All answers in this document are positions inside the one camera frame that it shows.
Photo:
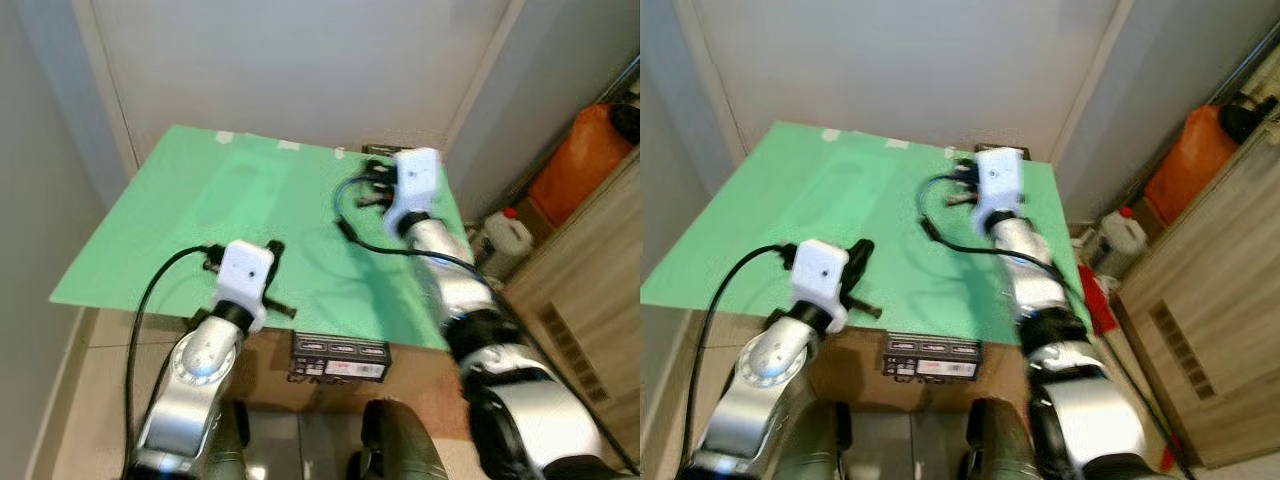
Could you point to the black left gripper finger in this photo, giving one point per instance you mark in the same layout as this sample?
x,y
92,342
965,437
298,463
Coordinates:
x,y
274,265
858,262

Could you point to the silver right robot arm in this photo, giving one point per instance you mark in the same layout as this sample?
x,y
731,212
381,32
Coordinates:
x,y
520,400
1075,390

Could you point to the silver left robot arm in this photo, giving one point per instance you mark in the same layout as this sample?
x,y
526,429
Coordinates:
x,y
760,390
190,390

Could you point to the brown cardboard box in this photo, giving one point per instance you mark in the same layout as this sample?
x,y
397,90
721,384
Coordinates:
x,y
850,365
260,362

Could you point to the green sheet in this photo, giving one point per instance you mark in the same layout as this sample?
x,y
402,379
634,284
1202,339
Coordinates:
x,y
250,210
880,200

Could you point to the white jug with red cap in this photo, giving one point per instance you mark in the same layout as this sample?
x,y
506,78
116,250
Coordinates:
x,y
1120,245
505,245

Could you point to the grey left robot leg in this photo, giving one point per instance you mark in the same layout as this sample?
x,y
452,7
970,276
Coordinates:
x,y
228,445
825,445

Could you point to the grey robot leg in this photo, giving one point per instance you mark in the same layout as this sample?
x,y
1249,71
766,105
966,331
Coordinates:
x,y
825,445
228,445
400,445
1000,445

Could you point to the red dustpan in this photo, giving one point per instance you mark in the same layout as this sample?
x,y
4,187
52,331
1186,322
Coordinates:
x,y
1100,300

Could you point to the grey right robot leg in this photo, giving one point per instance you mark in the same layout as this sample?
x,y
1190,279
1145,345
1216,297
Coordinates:
x,y
1000,445
400,445

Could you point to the orange bag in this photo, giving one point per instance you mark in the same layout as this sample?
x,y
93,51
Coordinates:
x,y
1190,165
575,170

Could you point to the black bag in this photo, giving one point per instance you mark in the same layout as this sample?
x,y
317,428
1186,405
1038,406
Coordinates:
x,y
626,122
1245,118

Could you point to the grey wooden cabinet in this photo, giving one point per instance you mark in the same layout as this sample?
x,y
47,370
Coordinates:
x,y
1210,330
590,330

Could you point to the small red object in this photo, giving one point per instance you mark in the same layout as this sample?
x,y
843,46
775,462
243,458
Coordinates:
x,y
1170,452

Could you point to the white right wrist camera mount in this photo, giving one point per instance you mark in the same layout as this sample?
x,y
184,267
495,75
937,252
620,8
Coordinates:
x,y
1000,185
412,185

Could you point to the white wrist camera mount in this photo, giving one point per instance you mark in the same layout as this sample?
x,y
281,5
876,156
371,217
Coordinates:
x,y
412,185
1000,185
243,280
818,280

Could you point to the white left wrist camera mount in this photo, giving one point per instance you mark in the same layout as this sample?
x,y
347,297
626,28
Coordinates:
x,y
818,280
243,280

